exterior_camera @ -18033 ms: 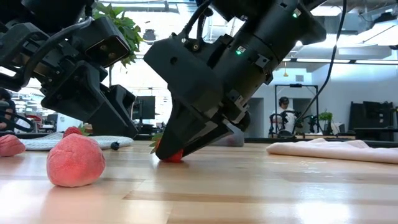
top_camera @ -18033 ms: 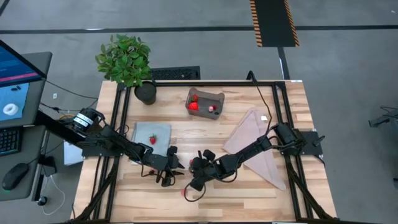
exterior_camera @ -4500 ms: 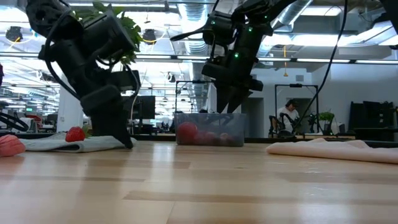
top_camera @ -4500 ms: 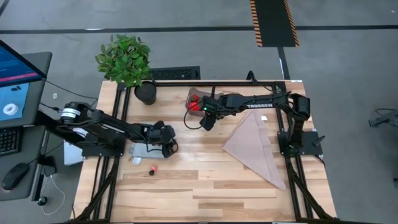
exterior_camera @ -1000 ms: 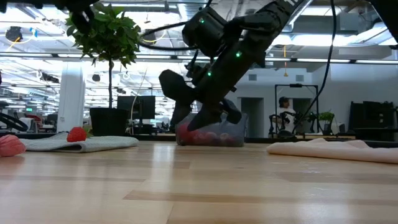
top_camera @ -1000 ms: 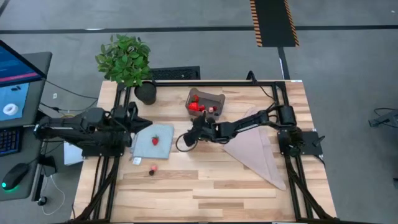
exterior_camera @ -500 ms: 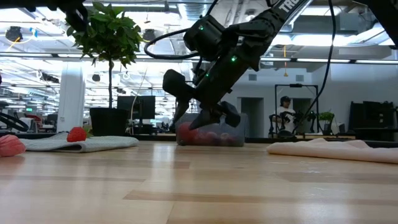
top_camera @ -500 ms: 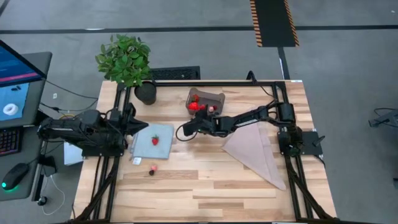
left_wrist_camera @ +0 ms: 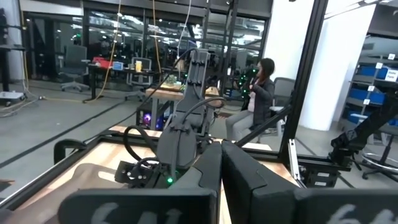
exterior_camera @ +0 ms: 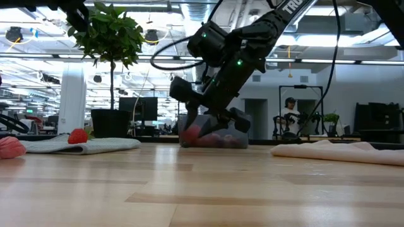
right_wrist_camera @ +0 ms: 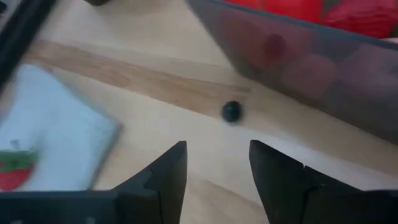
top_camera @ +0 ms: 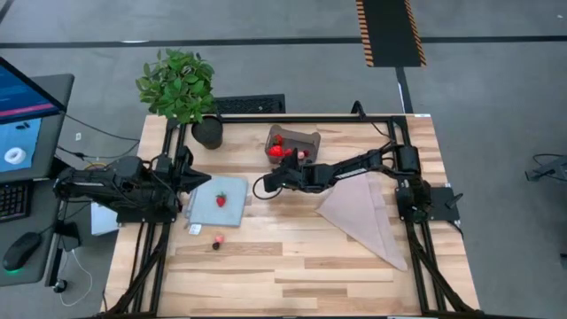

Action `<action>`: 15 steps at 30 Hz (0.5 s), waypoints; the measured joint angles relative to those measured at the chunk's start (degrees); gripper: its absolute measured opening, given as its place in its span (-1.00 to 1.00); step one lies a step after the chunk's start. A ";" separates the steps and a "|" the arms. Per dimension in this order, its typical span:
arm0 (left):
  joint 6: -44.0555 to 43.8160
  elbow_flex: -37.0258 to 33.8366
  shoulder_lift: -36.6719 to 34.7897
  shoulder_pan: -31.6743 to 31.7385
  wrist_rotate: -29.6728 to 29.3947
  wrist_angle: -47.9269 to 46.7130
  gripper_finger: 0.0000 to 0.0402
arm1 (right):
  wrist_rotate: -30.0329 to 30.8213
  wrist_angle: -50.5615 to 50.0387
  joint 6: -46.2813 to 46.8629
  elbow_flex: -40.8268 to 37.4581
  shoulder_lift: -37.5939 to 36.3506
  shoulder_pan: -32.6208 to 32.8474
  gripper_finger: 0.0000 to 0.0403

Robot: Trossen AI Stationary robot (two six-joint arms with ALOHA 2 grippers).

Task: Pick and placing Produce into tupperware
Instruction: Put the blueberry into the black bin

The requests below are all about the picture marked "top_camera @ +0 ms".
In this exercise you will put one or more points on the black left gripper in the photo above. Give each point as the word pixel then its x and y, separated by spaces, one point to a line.
pixel 168 177

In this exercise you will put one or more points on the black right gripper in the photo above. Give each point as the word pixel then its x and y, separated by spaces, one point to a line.
pixel 288 181

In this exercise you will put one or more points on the grey plastic tupperware container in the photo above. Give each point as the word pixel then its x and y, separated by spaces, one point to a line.
pixel 305 135

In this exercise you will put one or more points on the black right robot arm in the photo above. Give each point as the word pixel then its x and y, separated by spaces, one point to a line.
pixel 354 168

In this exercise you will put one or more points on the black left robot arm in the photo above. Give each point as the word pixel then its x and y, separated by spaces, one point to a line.
pixel 111 188

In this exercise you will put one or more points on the black plant pot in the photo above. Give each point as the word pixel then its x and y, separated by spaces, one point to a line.
pixel 208 133

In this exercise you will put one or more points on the small white tag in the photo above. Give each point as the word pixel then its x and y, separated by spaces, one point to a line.
pixel 194 229

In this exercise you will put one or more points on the grey-blue folded cloth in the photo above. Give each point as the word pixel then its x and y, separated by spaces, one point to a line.
pixel 230 212

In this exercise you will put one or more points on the black keyboard on table edge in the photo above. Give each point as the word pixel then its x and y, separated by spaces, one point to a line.
pixel 252 105

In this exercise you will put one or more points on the green leafy artificial plant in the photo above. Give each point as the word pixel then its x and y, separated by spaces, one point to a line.
pixel 177 86

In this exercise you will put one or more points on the pale pink folded cloth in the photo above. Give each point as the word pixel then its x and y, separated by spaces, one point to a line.
pixel 367 221

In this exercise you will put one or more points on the white box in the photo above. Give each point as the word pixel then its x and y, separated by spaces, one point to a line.
pixel 102 221

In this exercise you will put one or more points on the black adapter box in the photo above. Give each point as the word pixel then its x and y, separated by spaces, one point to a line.
pixel 68 237

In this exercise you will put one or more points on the dark grey desk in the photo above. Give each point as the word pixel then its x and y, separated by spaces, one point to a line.
pixel 53 146

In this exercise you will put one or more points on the black hazard-striped floor mat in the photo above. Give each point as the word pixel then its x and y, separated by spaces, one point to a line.
pixel 390 31

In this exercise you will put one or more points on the small black round puck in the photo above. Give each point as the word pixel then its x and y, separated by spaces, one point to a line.
pixel 60 286

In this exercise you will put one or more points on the black computer mouse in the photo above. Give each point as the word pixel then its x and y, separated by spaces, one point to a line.
pixel 22 248

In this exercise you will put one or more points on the computer monitor with blue screen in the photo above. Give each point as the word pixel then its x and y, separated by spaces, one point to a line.
pixel 17 102

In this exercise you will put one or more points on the black aluminium table frame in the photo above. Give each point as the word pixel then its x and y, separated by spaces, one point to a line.
pixel 283 119

